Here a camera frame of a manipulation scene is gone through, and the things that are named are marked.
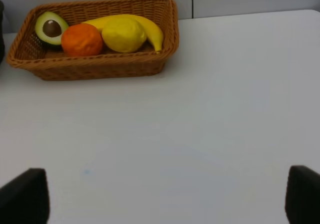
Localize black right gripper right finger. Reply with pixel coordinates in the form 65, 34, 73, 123
284, 165, 320, 224

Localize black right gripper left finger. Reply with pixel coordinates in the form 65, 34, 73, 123
0, 168, 50, 224

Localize orange mandarin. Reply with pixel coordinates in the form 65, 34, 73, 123
61, 23, 104, 57

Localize halved avocado with pit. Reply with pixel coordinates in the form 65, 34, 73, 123
34, 12, 69, 47

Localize yellow lemon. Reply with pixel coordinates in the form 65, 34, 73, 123
101, 17, 147, 53

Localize yellow banana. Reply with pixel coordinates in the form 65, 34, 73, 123
85, 14, 164, 53

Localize orange wicker basket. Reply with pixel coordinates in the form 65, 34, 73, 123
7, 0, 179, 81

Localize dark brown wicker basket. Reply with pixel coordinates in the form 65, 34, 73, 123
0, 1, 5, 64

